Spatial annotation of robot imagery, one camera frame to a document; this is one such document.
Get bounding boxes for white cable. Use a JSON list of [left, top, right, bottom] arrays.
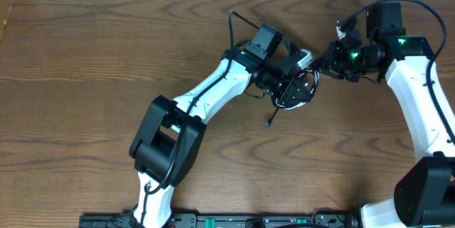
[[275, 71, 314, 111]]

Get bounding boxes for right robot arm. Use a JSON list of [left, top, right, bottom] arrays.
[[317, 0, 454, 227]]

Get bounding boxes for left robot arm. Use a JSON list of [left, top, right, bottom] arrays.
[[129, 24, 316, 227]]

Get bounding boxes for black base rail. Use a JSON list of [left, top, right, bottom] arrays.
[[78, 212, 362, 228]]

